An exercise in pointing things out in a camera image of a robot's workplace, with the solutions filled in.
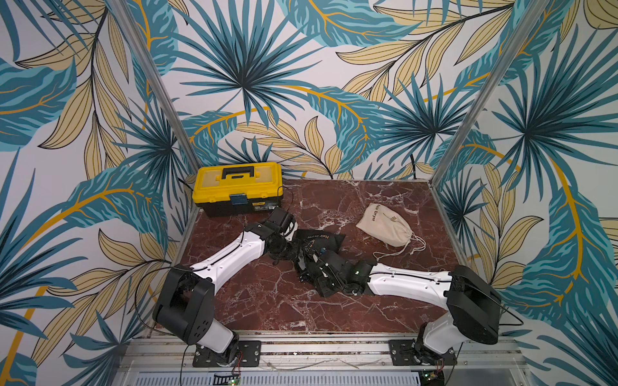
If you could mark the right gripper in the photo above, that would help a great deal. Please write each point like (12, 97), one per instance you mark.
(318, 263)

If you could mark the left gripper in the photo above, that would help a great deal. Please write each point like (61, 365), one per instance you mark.
(293, 255)

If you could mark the black drawstring dryer bag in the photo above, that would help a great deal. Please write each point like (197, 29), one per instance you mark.
(312, 244)

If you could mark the beige drawstring dryer bag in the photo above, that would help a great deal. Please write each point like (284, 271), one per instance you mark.
(389, 227)

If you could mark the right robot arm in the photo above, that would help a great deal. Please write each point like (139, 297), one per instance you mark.
(472, 307)

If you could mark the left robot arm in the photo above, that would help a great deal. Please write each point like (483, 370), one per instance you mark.
(185, 306)

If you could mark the yellow black toolbox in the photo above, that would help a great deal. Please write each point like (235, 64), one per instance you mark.
(238, 189)

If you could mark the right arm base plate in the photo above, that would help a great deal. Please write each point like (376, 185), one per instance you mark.
(408, 352)

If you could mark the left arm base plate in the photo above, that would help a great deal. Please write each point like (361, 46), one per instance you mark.
(245, 353)

